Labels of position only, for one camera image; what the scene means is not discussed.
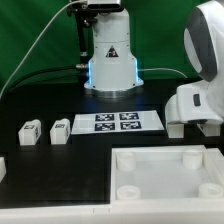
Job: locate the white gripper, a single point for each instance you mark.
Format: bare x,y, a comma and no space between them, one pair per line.
190,105

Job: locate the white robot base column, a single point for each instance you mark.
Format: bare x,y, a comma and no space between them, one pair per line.
112,70

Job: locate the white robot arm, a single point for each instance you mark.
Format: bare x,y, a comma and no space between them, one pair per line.
204,46

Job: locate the white square table top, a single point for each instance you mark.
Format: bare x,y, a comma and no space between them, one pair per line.
168,172

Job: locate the white sheet with markers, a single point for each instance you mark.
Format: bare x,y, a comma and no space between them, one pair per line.
116,122

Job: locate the white block at left edge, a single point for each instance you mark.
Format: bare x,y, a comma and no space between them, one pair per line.
2,168

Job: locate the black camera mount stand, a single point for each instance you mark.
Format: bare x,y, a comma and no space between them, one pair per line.
85,18

